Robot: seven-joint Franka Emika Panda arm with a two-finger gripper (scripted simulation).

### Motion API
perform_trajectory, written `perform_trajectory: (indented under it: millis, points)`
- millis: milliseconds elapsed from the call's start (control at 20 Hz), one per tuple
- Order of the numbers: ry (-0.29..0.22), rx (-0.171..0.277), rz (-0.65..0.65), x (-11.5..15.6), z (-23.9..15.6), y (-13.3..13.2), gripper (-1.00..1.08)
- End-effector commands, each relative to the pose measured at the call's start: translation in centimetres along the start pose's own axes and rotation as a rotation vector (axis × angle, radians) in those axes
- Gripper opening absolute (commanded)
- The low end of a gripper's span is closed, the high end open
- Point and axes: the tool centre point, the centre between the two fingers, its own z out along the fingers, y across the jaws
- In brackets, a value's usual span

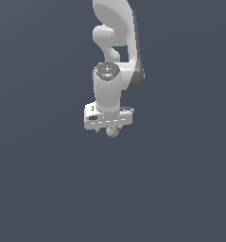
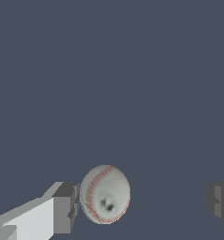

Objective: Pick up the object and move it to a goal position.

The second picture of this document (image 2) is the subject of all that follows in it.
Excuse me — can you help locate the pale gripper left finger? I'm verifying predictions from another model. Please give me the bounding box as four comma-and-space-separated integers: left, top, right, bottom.
0, 181, 81, 240

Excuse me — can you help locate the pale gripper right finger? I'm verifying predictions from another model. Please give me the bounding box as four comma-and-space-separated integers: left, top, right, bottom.
205, 181, 224, 232

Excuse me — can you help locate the white baseball with red stitching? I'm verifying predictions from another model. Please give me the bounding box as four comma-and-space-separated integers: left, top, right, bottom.
79, 164, 131, 225

